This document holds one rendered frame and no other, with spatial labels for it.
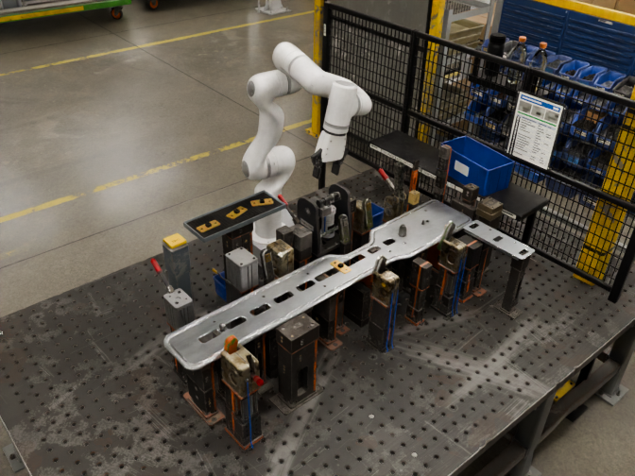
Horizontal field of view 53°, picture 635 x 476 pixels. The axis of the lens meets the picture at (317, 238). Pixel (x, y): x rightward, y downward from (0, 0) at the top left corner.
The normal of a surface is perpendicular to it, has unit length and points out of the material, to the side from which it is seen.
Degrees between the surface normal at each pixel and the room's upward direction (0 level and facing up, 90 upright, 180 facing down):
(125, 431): 0
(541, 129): 90
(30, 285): 0
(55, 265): 0
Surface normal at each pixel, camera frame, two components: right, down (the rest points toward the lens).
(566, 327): 0.03, -0.82
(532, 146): -0.75, 0.36
